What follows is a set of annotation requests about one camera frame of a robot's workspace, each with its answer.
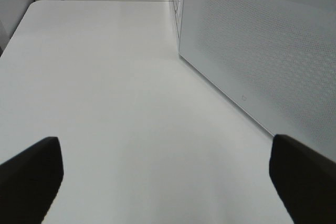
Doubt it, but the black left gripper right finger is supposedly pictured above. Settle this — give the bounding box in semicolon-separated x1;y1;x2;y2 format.
269;134;335;223

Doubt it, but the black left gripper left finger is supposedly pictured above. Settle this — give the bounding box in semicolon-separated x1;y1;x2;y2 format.
1;136;64;223

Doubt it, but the white microwave door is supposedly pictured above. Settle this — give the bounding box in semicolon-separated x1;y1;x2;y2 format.
179;0;335;160

